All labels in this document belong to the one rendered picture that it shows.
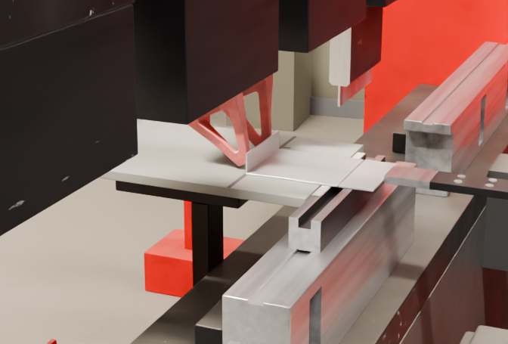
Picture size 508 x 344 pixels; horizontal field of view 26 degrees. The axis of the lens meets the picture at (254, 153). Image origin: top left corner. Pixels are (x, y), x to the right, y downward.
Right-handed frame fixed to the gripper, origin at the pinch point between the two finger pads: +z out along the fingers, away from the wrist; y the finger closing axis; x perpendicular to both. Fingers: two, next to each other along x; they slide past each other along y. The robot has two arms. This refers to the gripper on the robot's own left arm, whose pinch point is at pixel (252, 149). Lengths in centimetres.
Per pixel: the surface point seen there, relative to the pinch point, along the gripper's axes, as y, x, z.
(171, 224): 203, 152, 35
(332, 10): -18.3, -21.6, -9.6
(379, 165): 3.3, -10.6, 6.7
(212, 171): -4.4, 2.7, 0.1
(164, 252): 157, 127, 35
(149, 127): 6.4, 14.3, -5.9
